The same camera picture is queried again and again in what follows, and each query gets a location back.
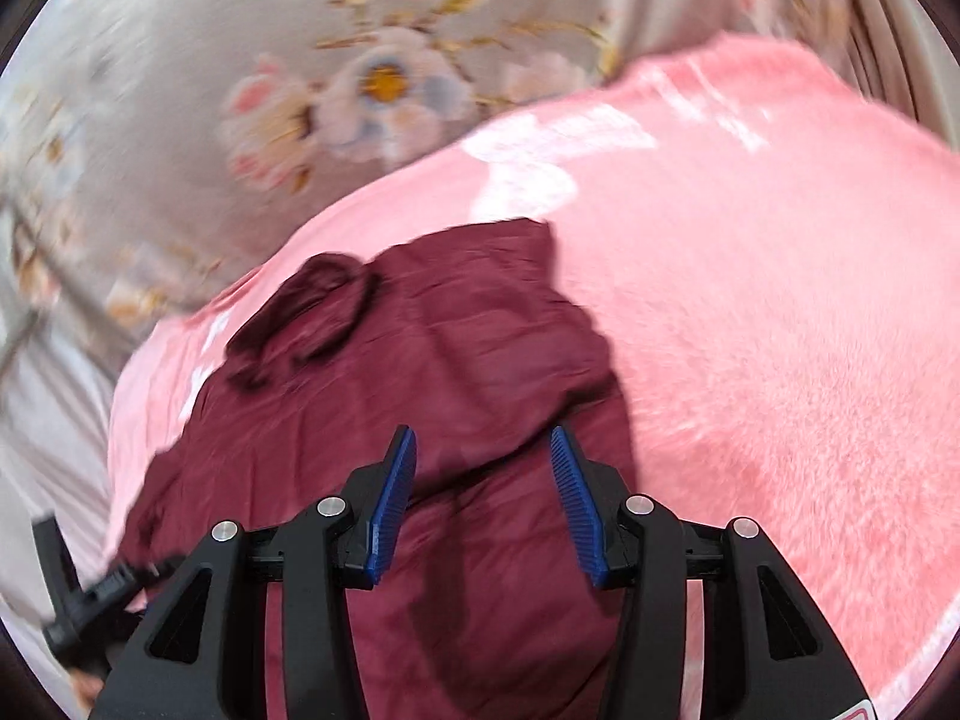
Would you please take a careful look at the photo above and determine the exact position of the maroon puffer jacket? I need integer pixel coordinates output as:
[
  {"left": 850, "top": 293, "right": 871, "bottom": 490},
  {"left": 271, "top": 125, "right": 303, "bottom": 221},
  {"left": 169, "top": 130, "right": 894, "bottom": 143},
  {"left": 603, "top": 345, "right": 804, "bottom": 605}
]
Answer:
[{"left": 117, "top": 220, "right": 633, "bottom": 718}]

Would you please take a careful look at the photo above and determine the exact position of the person's left hand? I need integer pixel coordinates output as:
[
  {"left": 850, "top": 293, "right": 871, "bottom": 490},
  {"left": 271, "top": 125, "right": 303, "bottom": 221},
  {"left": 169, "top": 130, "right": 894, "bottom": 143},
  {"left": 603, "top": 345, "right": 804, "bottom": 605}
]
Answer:
[{"left": 68, "top": 670, "right": 104, "bottom": 713}]

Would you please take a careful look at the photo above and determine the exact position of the silver grey curtain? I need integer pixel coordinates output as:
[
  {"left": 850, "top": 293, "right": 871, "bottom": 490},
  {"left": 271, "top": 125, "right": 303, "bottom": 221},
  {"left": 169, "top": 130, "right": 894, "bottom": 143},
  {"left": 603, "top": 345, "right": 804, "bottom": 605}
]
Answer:
[{"left": 2, "top": 202, "right": 130, "bottom": 717}]

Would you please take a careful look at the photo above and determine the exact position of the pink fleece blanket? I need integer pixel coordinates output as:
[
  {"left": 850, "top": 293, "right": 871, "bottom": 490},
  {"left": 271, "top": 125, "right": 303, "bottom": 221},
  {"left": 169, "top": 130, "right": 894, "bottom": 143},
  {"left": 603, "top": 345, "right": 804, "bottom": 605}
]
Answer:
[{"left": 106, "top": 37, "right": 958, "bottom": 718}]

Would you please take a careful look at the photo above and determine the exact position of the grey floral bedsheet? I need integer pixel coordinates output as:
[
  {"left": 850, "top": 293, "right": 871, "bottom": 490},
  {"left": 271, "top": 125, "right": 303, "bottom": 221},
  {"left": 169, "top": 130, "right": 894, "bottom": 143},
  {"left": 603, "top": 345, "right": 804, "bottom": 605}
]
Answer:
[{"left": 2, "top": 0, "right": 851, "bottom": 359}]

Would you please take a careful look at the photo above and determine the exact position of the beige curtain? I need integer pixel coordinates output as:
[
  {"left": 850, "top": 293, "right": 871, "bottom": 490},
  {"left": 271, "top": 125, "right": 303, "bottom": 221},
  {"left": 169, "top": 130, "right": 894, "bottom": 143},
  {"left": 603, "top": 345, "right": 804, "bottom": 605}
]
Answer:
[{"left": 850, "top": 0, "right": 958, "bottom": 149}]

